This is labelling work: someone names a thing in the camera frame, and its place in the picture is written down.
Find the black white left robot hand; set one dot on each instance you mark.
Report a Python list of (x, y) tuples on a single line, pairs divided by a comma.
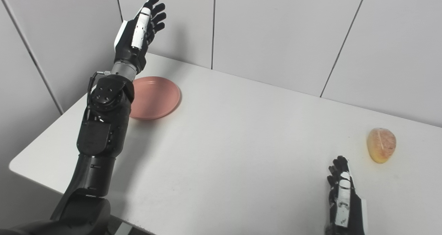
[(129, 47)]

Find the golden bread roll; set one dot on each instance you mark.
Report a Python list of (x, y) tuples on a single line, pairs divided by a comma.
[(381, 145)]

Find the pink round plate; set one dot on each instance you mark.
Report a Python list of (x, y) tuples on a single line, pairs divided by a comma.
[(155, 97)]

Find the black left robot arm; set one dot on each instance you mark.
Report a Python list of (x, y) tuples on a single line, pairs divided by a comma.
[(100, 135)]

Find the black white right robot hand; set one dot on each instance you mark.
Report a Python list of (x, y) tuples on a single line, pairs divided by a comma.
[(352, 207)]

